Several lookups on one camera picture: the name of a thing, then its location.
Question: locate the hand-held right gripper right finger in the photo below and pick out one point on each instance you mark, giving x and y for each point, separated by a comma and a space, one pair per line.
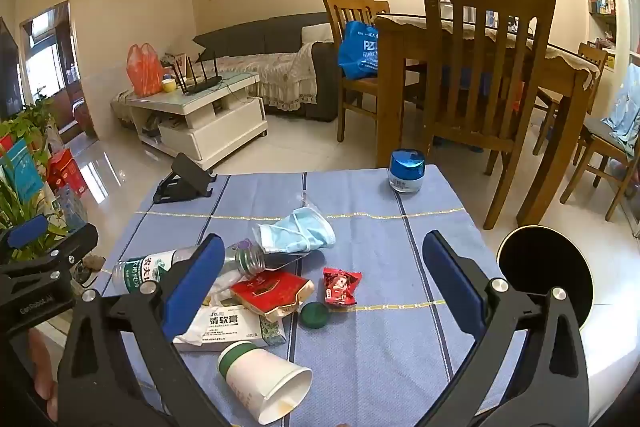
455, 277

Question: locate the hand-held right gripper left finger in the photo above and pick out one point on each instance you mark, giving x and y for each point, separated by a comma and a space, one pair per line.
195, 287

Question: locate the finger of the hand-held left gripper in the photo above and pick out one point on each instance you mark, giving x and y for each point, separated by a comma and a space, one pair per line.
70, 244
27, 230

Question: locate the white medicine box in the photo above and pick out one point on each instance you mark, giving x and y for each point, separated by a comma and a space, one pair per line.
225, 324

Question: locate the clear plastic water bottle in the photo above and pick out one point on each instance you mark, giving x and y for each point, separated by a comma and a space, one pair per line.
145, 269

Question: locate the red cigarette pack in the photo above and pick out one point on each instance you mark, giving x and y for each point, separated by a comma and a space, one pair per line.
267, 292

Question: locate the clear plastic wrapper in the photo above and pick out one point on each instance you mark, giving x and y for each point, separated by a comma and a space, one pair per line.
285, 261

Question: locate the white green paper cup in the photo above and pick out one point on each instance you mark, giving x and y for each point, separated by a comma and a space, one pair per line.
255, 377

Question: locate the red candy wrapper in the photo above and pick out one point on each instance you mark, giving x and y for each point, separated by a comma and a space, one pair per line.
340, 287

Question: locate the blue face mask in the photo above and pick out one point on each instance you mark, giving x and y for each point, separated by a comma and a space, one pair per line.
300, 232

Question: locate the green bottle cap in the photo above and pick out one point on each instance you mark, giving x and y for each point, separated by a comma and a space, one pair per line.
315, 316

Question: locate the person's left hand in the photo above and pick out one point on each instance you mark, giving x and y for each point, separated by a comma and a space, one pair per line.
42, 372

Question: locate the lucky bamboo plant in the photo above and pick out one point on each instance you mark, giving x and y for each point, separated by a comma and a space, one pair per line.
20, 212

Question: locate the pack of water bottles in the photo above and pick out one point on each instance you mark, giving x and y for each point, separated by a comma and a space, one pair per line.
70, 207

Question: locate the blue box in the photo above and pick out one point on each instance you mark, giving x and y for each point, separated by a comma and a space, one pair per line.
22, 169

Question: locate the red box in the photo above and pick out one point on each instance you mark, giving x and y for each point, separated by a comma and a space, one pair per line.
65, 172

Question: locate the blue striped tablecloth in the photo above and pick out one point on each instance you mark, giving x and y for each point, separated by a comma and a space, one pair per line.
380, 257

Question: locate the black round container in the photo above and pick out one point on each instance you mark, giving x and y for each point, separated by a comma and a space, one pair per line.
540, 267

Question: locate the pothos plant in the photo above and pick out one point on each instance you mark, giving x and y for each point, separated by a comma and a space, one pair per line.
25, 122

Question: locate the black phone stand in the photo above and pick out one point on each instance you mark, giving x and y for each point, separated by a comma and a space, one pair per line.
187, 172

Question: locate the blue lidded jar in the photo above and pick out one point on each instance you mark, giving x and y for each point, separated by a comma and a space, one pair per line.
406, 167

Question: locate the white coffee table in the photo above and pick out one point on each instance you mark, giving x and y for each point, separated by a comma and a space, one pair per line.
200, 137

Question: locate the black television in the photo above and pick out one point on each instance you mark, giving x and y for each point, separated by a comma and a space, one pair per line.
7, 72

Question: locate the wooden doorway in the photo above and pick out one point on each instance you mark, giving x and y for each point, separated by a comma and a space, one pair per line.
55, 57

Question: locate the yellow cup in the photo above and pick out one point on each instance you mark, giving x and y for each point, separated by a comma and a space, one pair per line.
168, 86

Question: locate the orange plastic bag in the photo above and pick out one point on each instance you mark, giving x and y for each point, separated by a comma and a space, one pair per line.
142, 72

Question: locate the black router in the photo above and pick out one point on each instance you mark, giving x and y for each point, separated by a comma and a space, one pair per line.
202, 84

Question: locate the red white card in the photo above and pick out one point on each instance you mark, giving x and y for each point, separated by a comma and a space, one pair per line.
179, 59

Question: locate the tall wooden chair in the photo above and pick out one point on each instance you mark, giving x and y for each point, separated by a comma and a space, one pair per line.
435, 57

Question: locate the beige lace sofa cover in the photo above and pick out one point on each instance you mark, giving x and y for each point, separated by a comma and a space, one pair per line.
280, 77

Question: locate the wooden dining table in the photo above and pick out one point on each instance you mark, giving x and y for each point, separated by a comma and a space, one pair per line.
395, 57

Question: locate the light blue cloth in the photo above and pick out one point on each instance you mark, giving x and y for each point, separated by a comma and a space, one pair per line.
625, 107

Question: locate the blue shopping bag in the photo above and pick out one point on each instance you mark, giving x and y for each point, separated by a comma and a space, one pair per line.
357, 52

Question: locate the beige table cover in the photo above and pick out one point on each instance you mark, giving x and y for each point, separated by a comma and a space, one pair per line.
565, 54

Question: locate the grey sofa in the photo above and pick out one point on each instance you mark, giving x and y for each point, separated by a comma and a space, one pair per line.
280, 32

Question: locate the white sofa cushion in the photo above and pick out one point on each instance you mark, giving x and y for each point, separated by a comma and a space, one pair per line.
317, 34

